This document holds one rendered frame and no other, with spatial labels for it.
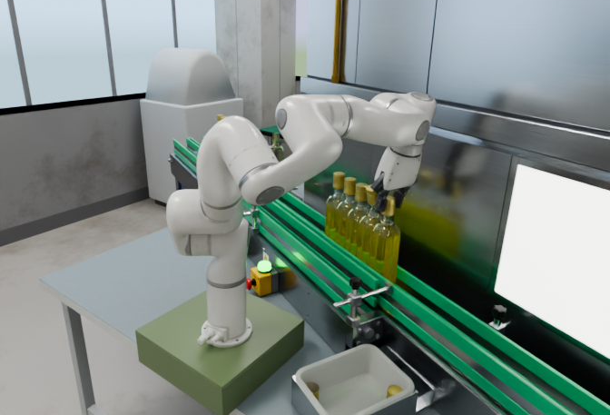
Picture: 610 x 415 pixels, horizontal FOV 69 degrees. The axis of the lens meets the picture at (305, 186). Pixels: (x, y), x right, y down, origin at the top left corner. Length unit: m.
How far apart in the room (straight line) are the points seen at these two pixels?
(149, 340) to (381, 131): 0.75
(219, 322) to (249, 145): 0.51
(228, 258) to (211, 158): 0.29
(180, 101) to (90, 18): 0.92
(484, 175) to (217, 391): 0.76
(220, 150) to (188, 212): 0.17
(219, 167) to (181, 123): 2.96
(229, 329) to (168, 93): 3.00
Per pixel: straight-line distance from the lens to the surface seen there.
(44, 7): 3.93
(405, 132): 0.91
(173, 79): 3.89
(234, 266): 1.05
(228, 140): 0.80
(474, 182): 1.12
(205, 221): 0.92
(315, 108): 0.79
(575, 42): 1.01
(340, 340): 1.22
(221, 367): 1.10
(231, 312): 1.11
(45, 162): 4.00
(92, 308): 1.55
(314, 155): 0.74
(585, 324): 1.06
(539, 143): 1.02
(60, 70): 3.96
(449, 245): 1.21
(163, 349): 1.17
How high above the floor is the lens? 1.56
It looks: 19 degrees down
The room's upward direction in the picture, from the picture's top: 1 degrees clockwise
